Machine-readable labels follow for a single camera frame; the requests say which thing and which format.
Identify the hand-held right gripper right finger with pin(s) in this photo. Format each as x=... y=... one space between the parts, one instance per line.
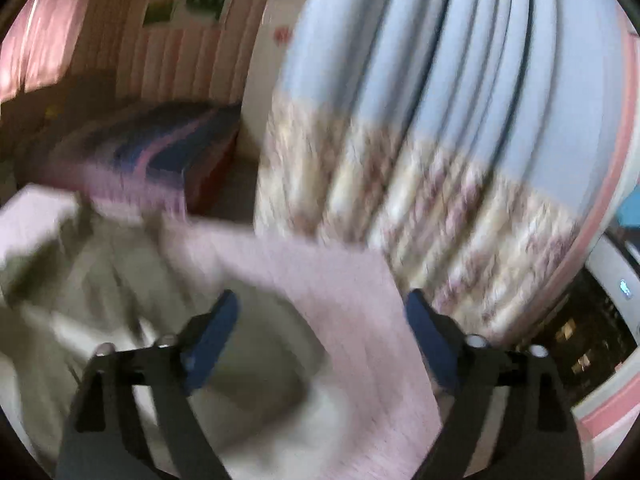
x=430 y=340

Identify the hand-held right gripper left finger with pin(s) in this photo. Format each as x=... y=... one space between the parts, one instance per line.
x=212 y=337

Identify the white garment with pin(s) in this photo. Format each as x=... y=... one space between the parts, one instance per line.
x=100 y=280

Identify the pink bed sheet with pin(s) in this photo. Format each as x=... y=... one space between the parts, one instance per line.
x=325 y=300

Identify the striped blue pink blanket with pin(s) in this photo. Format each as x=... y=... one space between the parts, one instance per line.
x=150 y=145

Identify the blue object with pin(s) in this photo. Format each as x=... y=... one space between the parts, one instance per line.
x=630 y=215

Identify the small yellow object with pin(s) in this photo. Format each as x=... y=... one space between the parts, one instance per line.
x=51 y=111

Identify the blue floral curtain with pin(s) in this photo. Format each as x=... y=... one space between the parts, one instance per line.
x=425 y=60

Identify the white wardrobe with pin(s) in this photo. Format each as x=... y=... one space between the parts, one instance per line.
x=270 y=60

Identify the pink curtain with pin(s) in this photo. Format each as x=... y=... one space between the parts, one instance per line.
x=40 y=35

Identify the green wall poster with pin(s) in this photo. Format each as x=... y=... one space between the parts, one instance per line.
x=159 y=14
x=207 y=2

